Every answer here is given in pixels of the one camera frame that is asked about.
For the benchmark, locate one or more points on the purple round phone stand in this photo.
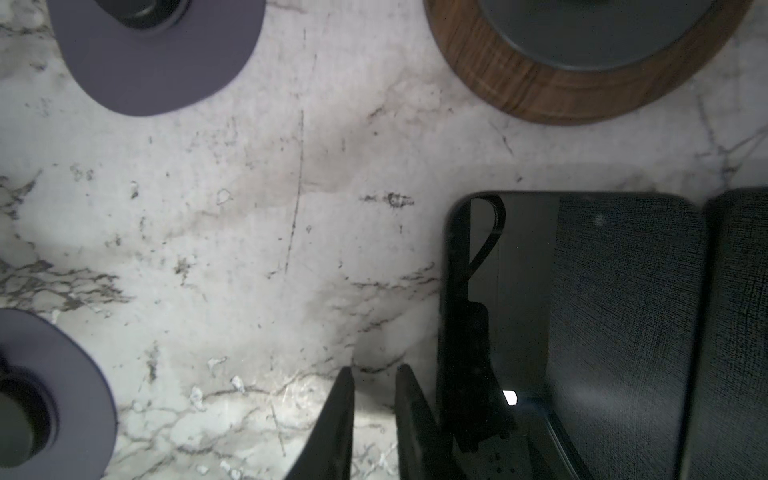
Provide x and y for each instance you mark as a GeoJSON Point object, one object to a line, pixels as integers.
{"type": "Point", "coordinates": [58, 415]}

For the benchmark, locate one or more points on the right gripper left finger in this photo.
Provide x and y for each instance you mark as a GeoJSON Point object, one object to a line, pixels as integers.
{"type": "Point", "coordinates": [328, 451]}

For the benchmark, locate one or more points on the back wooden base phone stand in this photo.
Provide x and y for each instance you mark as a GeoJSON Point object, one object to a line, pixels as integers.
{"type": "Point", "coordinates": [579, 62]}

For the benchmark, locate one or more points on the grey round phone stand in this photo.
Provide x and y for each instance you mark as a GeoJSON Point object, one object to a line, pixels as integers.
{"type": "Point", "coordinates": [145, 58]}

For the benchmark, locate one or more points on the black phone purple stand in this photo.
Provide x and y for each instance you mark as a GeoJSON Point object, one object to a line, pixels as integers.
{"type": "Point", "coordinates": [569, 319]}

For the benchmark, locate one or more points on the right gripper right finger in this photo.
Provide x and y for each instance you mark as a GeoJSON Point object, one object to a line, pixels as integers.
{"type": "Point", "coordinates": [423, 451]}

